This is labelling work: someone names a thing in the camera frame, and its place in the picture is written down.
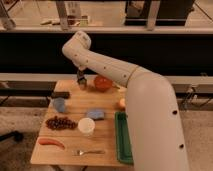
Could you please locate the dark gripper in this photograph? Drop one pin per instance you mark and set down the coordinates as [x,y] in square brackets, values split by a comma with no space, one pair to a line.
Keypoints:
[81,80]

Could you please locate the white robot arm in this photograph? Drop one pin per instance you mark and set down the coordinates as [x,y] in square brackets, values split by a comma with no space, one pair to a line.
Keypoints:
[154,123]

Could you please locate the white plastic cup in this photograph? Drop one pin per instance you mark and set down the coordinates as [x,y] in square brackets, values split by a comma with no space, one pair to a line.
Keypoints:
[86,126]

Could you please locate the orange bowl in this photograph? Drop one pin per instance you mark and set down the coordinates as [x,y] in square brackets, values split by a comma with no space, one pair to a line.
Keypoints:
[102,84]

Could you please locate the wooden cutting board table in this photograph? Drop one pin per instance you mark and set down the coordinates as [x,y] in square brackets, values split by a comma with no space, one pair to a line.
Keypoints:
[103,137]

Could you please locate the bunch of red grapes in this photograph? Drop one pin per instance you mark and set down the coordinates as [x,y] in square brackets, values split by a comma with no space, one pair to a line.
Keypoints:
[60,123]

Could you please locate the orange carrot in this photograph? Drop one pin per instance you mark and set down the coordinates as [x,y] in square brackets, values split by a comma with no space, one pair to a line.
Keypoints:
[48,141]

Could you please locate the green tray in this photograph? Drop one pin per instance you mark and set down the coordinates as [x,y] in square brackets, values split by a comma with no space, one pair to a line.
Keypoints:
[123,145]

